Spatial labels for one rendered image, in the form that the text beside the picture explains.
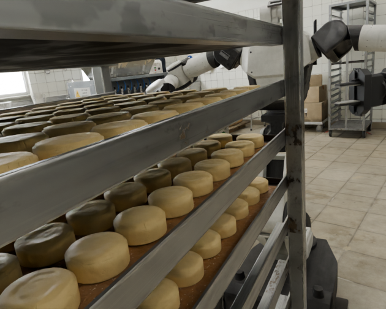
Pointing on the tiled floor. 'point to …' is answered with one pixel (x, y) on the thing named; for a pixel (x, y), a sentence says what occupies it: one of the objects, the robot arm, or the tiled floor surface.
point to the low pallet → (238, 126)
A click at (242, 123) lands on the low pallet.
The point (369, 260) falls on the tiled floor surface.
